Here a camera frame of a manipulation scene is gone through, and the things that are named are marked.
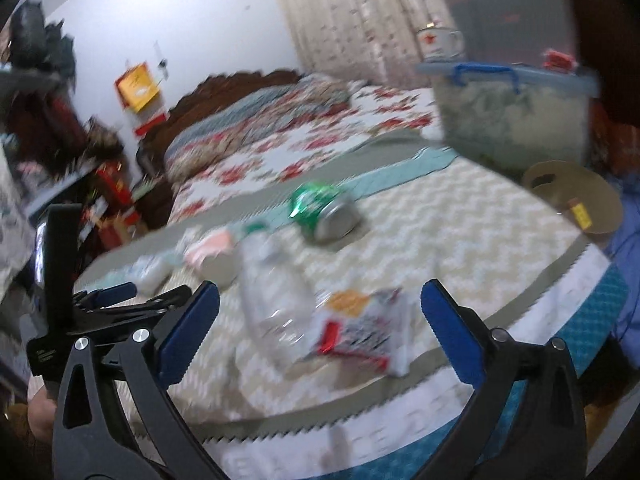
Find red white snack wrapper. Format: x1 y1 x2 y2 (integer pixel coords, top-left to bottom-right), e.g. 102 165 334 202
309 288 413 377

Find clear plastic bottle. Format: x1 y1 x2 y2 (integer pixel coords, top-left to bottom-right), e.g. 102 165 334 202
236 221 316 370

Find crushed green soda can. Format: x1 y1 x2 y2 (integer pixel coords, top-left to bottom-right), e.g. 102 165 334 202
288 182 362 244

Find beige round trash bin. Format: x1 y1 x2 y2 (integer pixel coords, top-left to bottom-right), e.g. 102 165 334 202
521 160 624 243

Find person's left hand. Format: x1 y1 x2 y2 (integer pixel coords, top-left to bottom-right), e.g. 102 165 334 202
27 386 58 444

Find chevron patterned bed blanket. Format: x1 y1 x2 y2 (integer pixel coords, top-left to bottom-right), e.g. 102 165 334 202
77 148 627 479

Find white printed tote bag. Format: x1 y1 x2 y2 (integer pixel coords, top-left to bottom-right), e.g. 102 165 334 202
0 150 35 299

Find cluttered storage shelf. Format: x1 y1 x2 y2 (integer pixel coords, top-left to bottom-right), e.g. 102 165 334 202
1 65 134 263

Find blue cloth bundle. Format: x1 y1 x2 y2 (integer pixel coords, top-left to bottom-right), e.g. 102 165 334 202
605 174 640 370

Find floral pillow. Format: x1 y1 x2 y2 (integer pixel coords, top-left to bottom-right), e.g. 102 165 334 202
164 74 350 184

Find floral bed quilt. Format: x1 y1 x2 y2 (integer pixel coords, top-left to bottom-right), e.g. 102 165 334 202
168 86 442 224

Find carved wooden headboard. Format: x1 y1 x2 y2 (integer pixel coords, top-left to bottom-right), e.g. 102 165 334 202
136 70 302 177

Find black bags on shelf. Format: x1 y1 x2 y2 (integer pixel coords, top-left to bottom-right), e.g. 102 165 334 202
9 0 76 80

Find small red box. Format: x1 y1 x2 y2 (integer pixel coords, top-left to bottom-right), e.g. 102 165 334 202
542 49 578 74

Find white enamel mug red star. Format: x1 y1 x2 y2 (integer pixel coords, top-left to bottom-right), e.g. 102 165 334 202
416 26 465 62

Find middle teal-lid storage bin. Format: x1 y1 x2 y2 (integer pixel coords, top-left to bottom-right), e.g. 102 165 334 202
444 0 577 67

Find leaf patterned curtain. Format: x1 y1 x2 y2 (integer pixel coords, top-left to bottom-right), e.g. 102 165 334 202
277 0 454 89

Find yellow red wall calendar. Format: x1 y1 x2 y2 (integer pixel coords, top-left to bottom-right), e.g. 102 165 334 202
114 62 168 139

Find lower storage bin blue handle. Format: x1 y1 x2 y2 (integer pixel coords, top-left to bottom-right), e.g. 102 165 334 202
418 62 600 178

